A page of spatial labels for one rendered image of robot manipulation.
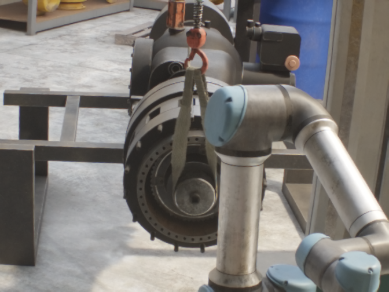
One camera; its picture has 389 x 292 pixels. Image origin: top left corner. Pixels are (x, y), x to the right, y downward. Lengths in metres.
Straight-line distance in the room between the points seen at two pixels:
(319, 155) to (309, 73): 4.04
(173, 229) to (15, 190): 1.20
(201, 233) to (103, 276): 1.17
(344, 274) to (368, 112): 0.68
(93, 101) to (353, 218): 3.42
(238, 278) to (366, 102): 0.51
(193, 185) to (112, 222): 1.87
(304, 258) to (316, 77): 4.31
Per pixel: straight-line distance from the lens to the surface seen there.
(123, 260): 4.13
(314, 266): 1.33
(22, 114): 4.86
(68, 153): 3.85
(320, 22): 5.52
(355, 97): 1.78
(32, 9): 9.61
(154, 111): 3.01
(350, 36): 1.74
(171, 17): 2.85
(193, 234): 2.89
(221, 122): 1.53
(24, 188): 3.86
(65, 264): 4.07
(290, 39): 4.17
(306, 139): 1.57
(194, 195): 2.72
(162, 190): 2.90
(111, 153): 3.85
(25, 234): 3.96
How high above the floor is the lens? 1.90
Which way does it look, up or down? 18 degrees down
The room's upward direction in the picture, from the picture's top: 4 degrees clockwise
